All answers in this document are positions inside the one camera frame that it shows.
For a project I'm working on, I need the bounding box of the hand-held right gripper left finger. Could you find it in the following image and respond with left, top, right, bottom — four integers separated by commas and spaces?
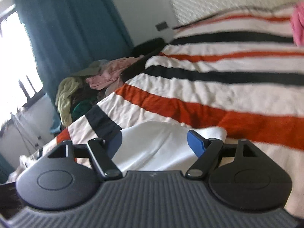
47, 132, 123, 180

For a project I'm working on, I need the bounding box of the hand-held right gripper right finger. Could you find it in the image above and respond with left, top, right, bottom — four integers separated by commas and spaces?
185, 129, 259, 179

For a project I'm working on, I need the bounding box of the white garment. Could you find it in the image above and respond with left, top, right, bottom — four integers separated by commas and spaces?
108, 121, 227, 171

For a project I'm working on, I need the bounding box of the dark green garment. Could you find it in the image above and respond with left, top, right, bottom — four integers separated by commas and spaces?
71, 100, 95, 121

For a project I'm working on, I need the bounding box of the striped blanket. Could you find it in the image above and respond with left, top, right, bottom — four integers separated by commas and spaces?
19, 5, 304, 219

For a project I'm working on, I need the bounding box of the dark brown garment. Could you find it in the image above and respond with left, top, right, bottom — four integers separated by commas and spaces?
71, 81, 107, 107

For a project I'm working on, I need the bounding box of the yellow-green knit garment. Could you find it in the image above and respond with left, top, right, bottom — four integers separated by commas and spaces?
55, 77, 86, 126

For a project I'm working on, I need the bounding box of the pink garment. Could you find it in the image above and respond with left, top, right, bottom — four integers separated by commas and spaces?
85, 56, 145, 91

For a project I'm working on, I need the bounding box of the olive brown cloth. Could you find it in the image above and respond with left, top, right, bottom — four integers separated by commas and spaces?
71, 59, 112, 78

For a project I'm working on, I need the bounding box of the black cloth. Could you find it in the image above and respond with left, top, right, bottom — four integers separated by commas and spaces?
132, 37, 165, 57

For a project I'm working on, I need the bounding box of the teal curtain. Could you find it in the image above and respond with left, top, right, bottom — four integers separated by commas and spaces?
13, 0, 133, 133

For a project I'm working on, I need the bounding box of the window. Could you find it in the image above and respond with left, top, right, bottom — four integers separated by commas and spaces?
0, 5, 45, 129

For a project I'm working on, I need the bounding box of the white quilted headboard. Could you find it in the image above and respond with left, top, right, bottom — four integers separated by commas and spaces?
170, 0, 304, 25

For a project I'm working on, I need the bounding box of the bright pink cloth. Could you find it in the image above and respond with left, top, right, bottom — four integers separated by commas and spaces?
290, 1, 304, 45

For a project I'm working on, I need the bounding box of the grey wall socket plate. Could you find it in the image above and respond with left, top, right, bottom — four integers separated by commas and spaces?
155, 22, 169, 32

